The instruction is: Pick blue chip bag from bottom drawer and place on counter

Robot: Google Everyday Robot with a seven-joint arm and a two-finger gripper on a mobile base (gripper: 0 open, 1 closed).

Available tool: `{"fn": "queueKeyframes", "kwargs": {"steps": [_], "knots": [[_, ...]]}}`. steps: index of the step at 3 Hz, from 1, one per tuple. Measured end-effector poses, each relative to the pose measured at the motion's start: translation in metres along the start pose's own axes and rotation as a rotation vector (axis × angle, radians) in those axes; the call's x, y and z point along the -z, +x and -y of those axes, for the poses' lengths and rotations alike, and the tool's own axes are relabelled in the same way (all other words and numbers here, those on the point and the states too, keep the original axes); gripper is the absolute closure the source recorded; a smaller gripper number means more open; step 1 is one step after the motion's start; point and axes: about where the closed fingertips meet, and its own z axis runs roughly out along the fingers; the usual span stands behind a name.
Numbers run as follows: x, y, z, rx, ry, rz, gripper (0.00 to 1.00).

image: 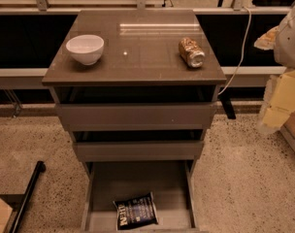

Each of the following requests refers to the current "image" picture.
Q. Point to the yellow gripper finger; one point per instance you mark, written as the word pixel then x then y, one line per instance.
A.
pixel 267 40
pixel 278 103

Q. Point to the blue chip bag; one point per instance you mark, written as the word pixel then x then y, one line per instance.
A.
pixel 136 212

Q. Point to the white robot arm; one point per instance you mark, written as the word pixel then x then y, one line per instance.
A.
pixel 284 48

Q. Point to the grey drawer cabinet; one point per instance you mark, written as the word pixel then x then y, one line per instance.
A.
pixel 141 64

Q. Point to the bottom open grey drawer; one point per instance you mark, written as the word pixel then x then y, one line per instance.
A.
pixel 168 181

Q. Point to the top grey drawer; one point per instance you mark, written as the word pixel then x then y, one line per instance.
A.
pixel 135 117

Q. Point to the middle grey drawer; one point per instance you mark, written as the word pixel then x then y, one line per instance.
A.
pixel 138 151

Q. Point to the crushed gold soda can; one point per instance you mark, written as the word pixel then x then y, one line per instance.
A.
pixel 191 52

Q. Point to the white ceramic bowl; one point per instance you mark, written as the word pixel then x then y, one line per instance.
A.
pixel 86 49

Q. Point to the black pole on floor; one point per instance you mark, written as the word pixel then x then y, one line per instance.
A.
pixel 39 168

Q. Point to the cardboard box bottom left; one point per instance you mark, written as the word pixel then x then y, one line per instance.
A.
pixel 0 212

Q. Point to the black bracket behind cabinet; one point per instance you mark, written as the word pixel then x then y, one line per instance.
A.
pixel 224 98

